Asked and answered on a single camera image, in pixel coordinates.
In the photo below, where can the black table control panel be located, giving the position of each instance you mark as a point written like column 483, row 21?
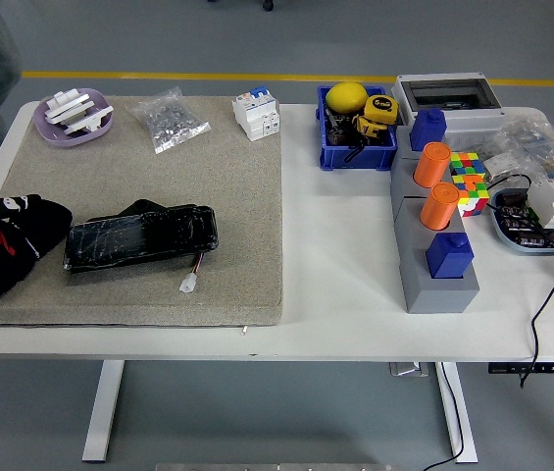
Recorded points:
column 502, row 368

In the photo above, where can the colourful puzzle cube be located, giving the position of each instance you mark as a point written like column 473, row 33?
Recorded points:
column 472, row 196
column 467, row 164

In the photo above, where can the white circuit breaker blue switch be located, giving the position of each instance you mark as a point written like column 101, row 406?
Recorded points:
column 257, row 118

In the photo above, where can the grey electrical enclosure box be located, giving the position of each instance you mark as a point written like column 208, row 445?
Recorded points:
column 472, row 122

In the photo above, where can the white table leg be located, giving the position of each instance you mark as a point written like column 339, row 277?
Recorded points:
column 102, row 417
column 458, row 422

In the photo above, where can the metal bracket under table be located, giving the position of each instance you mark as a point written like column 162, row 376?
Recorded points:
column 406, row 369

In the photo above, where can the yellow lemon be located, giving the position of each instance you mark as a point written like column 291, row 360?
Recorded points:
column 346, row 97

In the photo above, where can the round yellow tape measure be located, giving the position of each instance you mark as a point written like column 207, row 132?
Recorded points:
column 382, row 109

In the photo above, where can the orange cylinder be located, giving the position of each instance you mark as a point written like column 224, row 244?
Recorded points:
column 432, row 164
column 439, row 206

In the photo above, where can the blue plastic bin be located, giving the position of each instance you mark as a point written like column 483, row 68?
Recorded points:
column 355, row 159

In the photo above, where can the blue-grey dish with components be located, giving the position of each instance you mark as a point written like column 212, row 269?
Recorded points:
column 517, row 240

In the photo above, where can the grey-brown mat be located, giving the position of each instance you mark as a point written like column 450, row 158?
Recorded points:
column 208, row 196

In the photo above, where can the white plastic bracket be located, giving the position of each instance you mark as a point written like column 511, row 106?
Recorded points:
column 68, row 103
column 90, row 118

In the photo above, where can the black chair wheel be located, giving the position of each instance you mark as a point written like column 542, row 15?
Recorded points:
column 268, row 5

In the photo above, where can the blue block with knob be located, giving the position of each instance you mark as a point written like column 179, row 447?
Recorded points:
column 428, row 130
column 450, row 257

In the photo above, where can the grey block holder base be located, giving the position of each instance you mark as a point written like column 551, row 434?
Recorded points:
column 433, row 299

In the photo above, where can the purple dish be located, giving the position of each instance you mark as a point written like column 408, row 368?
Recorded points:
column 51, row 135

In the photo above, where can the yellow and black tape measure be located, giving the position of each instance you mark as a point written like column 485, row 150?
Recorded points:
column 372, row 127

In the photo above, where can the clear bag of screws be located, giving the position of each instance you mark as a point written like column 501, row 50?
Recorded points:
column 168, row 122

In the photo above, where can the clear bags of components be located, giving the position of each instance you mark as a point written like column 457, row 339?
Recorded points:
column 546, row 142

